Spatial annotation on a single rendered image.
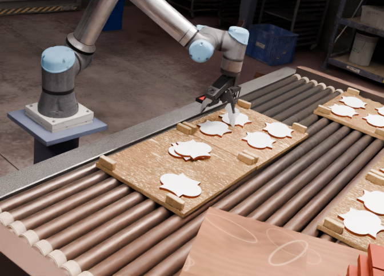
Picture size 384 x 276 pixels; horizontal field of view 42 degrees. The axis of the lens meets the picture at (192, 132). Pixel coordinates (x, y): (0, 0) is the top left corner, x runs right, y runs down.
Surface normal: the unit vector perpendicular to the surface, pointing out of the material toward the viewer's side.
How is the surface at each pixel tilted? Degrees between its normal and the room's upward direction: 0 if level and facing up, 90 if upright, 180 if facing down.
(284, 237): 0
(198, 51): 92
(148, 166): 0
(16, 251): 0
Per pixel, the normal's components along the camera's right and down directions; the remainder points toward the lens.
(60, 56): 0.10, -0.81
